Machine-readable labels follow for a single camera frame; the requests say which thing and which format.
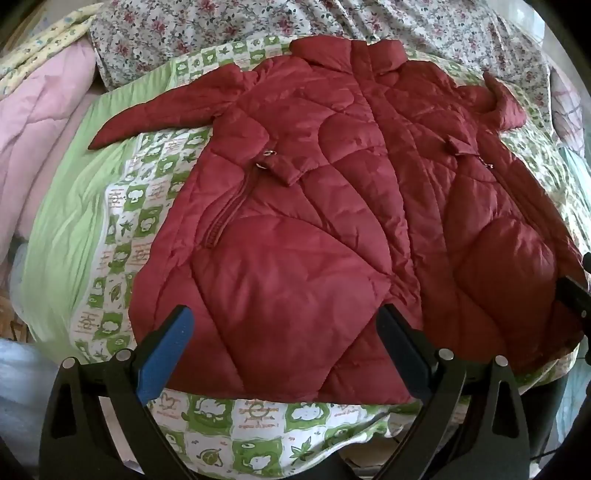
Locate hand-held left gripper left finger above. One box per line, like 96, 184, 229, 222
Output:
39, 305, 204, 480

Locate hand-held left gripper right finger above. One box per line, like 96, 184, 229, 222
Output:
374, 303, 532, 480

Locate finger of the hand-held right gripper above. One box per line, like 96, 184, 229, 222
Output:
556, 275, 591, 325

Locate red quilted jacket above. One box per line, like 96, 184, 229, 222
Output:
88, 36, 589, 406

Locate teal cloth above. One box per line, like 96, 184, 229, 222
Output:
558, 147, 591, 204

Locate pale blue cloth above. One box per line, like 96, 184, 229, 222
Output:
0, 339, 61, 462

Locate green printed blanket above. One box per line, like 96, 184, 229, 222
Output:
21, 34, 591, 480

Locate pink patterned cloth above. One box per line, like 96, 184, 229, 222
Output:
549, 69, 591, 148

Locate pink quilt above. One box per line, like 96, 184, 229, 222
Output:
0, 39, 100, 259

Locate floral bed sheet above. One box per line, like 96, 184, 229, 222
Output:
88, 0, 557, 93

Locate yellow floral cloth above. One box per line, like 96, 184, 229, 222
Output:
0, 2, 105, 81

